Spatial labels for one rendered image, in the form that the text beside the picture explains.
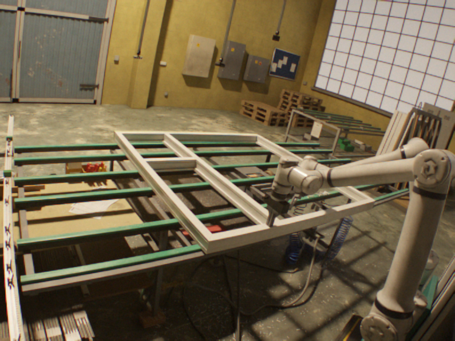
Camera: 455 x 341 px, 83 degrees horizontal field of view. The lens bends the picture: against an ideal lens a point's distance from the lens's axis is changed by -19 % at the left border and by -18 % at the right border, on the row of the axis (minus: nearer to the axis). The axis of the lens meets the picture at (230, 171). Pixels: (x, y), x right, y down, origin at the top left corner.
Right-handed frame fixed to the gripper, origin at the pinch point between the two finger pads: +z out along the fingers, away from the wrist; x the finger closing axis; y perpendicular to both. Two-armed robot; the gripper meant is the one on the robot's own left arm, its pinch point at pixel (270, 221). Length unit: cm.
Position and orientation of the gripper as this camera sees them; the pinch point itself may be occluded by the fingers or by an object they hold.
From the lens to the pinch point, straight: 152.6
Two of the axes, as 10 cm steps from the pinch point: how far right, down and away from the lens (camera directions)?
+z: -2.2, 9.1, 3.6
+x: 5.6, 4.2, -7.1
